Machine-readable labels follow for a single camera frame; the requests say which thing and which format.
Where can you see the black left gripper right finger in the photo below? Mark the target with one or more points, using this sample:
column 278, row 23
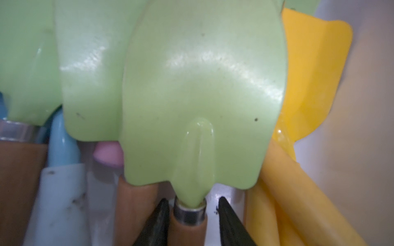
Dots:
column 232, row 231

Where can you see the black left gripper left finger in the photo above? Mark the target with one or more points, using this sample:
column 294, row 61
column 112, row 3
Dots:
column 155, row 230

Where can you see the green shovel wooden handle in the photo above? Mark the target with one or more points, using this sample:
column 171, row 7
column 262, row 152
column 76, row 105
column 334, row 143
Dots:
column 203, row 87
column 92, row 39

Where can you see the light blue shovel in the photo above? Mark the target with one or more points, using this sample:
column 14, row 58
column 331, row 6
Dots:
column 60, row 212

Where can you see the white storage box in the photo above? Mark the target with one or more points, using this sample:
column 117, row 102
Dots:
column 350, row 157

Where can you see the yellow plastic shovel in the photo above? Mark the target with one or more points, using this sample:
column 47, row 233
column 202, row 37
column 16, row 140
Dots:
column 317, row 51

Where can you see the pink handled purple shovel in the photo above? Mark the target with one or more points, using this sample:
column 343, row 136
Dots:
column 109, row 153

